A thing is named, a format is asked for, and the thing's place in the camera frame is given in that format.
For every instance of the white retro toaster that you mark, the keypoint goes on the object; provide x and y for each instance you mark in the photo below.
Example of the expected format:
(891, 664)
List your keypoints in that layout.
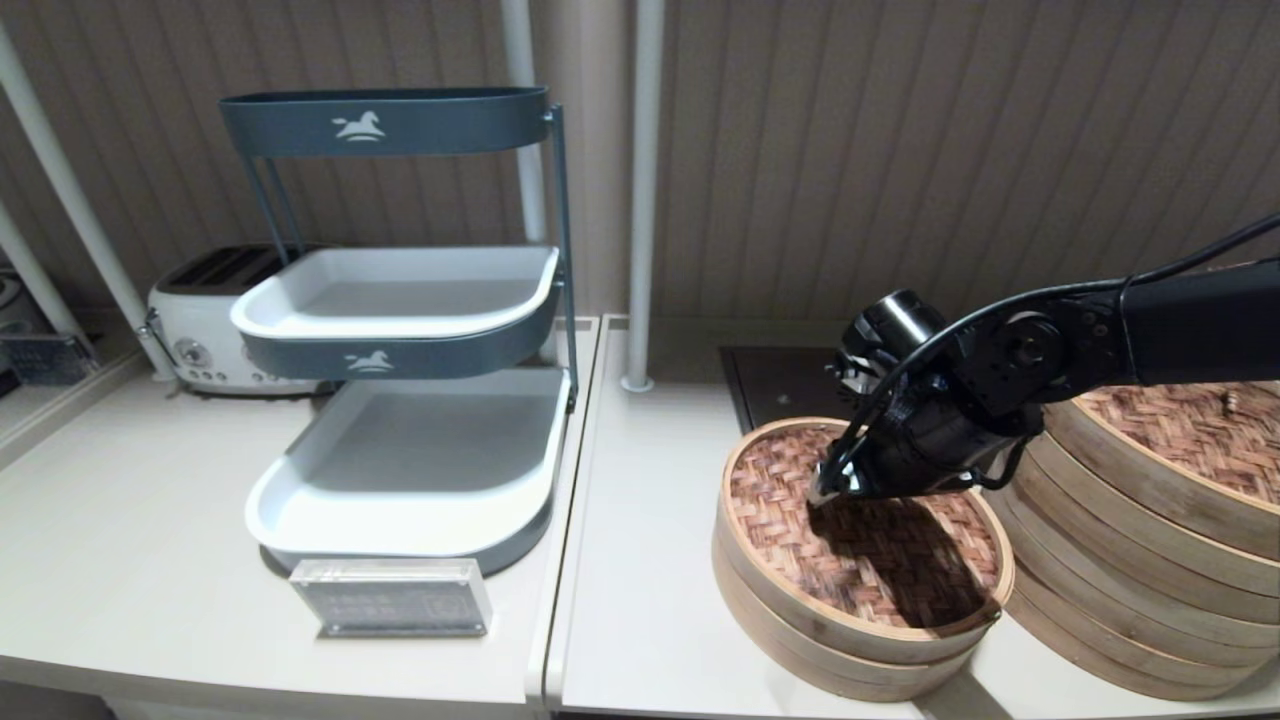
(200, 318)

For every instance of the small grey sign block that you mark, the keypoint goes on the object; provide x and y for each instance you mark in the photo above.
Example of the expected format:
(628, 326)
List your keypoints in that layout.
(45, 360)

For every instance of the black cylindrical wrist camera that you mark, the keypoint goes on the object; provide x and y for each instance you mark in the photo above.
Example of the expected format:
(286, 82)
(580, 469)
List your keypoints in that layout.
(890, 328)

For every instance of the small woven bamboo steamer lid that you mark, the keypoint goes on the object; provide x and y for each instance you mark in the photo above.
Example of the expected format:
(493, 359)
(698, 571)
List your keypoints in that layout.
(780, 520)

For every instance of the black induction cooktop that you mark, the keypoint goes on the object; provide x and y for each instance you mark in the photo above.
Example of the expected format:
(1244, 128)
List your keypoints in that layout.
(775, 385)

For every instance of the large bamboo steamer basket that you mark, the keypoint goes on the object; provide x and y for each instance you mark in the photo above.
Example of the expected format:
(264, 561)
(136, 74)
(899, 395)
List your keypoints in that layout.
(1100, 625)
(1100, 530)

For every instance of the white-lined blue rack tray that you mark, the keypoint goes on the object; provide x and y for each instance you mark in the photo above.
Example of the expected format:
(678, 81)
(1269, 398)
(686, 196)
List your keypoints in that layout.
(400, 297)
(420, 448)

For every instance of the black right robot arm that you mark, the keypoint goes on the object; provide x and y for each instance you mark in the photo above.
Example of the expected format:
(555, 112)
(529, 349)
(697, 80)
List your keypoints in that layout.
(1190, 325)

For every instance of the dark blue horse-logo rack tier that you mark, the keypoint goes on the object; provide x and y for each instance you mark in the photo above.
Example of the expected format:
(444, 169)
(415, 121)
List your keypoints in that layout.
(450, 122)

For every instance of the clear acrylic warning sign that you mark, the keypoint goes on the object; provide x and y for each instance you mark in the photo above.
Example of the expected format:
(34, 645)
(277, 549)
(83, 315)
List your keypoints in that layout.
(390, 600)

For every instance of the white metal shelf pole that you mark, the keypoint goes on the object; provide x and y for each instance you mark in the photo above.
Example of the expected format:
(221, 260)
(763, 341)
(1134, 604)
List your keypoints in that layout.
(518, 50)
(645, 200)
(125, 288)
(40, 283)

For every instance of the small bamboo steamer basket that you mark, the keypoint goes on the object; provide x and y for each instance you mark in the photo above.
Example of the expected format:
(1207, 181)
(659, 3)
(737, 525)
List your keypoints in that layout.
(780, 645)

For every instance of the three-tier blue tray rack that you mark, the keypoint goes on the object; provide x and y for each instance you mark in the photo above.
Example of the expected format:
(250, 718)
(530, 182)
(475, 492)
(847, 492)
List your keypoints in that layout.
(563, 248)

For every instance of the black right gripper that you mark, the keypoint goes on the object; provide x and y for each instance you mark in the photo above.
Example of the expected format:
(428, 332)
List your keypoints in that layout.
(930, 440)

